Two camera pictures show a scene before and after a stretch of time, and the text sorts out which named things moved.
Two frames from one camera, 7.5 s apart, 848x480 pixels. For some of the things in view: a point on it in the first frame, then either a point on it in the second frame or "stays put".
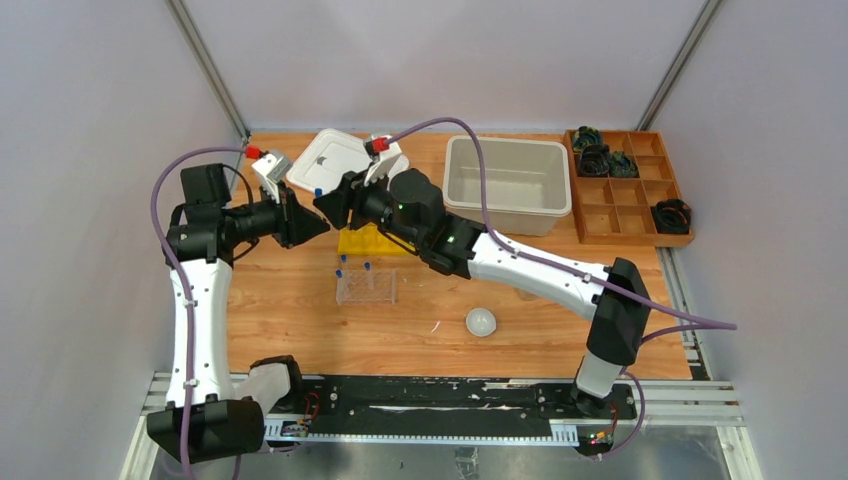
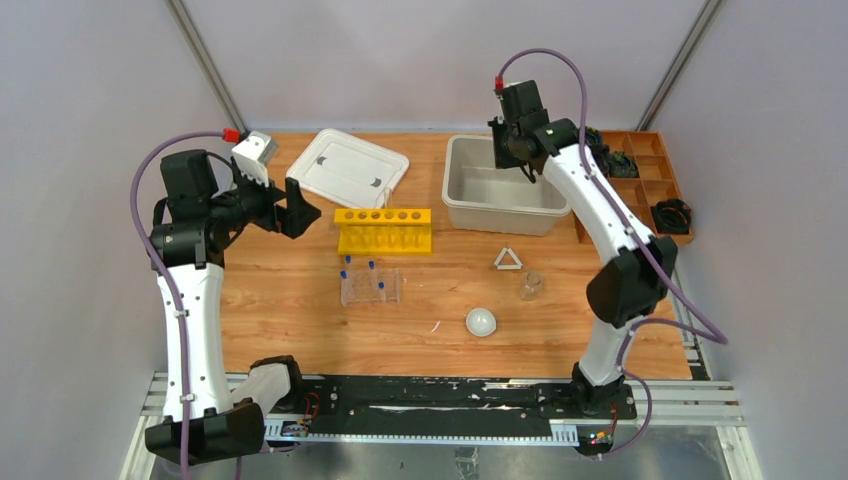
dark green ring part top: x=586 y=136 stays put
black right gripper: x=351 y=195 → x=502 y=160
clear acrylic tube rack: x=369 y=287 stays put
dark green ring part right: x=620 y=166 stays put
